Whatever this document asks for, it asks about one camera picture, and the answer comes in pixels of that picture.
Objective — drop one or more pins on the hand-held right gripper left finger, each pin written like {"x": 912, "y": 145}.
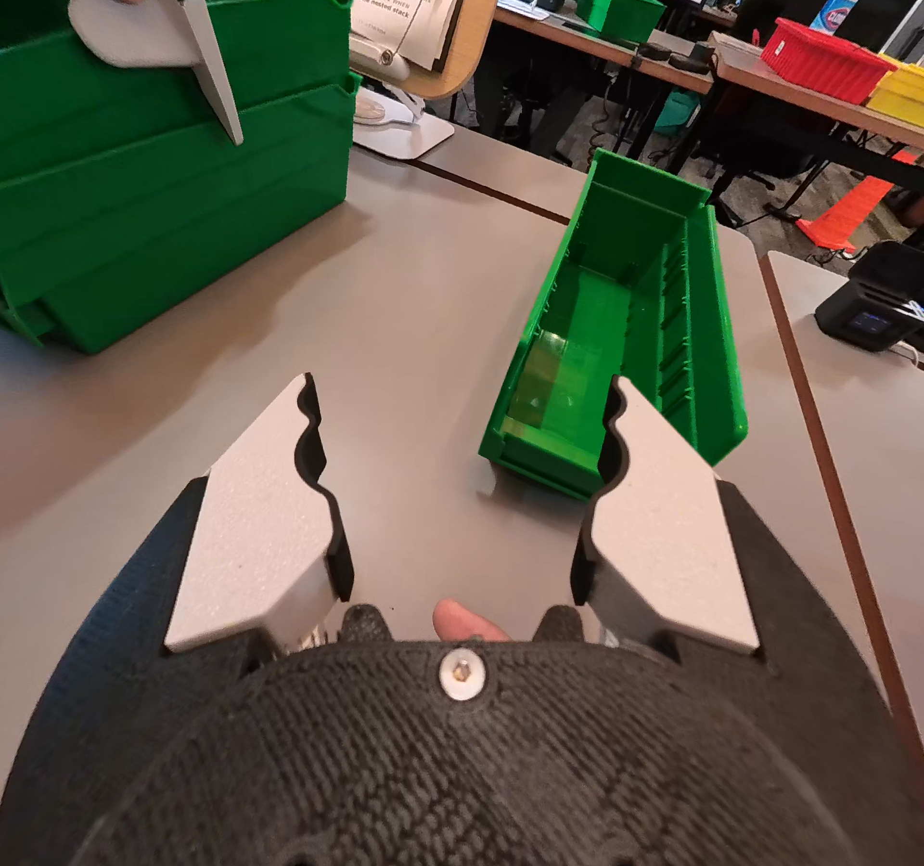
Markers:
{"x": 246, "y": 549}

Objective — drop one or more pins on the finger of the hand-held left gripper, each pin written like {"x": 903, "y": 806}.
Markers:
{"x": 130, "y": 32}

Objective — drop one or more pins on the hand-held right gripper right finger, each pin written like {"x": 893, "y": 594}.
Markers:
{"x": 672, "y": 549}

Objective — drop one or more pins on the person's right hand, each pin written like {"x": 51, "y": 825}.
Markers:
{"x": 465, "y": 624}

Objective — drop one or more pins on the black charger box with display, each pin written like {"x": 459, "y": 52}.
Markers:
{"x": 866, "y": 317}

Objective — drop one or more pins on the orange traffic cone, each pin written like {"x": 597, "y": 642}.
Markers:
{"x": 852, "y": 209}

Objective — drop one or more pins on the black office chair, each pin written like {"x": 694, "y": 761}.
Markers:
{"x": 737, "y": 159}

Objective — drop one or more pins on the teal bag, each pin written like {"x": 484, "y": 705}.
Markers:
{"x": 676, "y": 112}

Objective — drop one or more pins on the wooden-top table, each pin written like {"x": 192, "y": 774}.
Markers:
{"x": 578, "y": 36}
{"x": 751, "y": 75}

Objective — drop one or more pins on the black small device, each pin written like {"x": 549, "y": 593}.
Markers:
{"x": 679, "y": 55}

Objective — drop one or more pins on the red plastic bin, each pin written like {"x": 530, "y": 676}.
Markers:
{"x": 823, "y": 65}

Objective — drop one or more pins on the yellow plastic bin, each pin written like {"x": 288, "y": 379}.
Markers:
{"x": 903, "y": 94}

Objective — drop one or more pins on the white canister blue label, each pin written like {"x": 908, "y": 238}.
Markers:
{"x": 835, "y": 11}

